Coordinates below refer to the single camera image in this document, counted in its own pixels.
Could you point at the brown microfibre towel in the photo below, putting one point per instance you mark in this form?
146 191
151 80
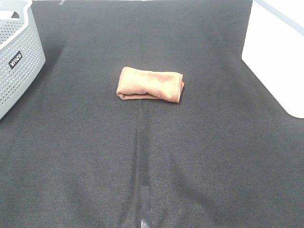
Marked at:
142 84

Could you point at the white plastic storage box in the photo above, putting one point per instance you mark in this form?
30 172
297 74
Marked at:
274 50

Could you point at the black table cloth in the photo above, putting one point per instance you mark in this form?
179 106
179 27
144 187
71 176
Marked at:
73 154

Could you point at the grey perforated plastic basket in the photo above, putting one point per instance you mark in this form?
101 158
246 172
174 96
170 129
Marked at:
21 52

